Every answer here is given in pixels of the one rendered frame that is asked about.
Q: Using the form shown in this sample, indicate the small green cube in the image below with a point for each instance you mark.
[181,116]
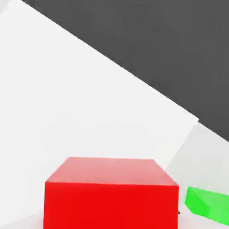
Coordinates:
[205,202]

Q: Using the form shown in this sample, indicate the small red cube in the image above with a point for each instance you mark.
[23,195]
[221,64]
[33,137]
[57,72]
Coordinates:
[111,204]

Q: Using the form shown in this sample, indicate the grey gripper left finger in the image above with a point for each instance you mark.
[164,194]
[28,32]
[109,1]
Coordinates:
[34,224]

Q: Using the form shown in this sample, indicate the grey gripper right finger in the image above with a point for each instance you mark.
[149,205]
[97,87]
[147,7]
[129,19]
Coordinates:
[186,222]

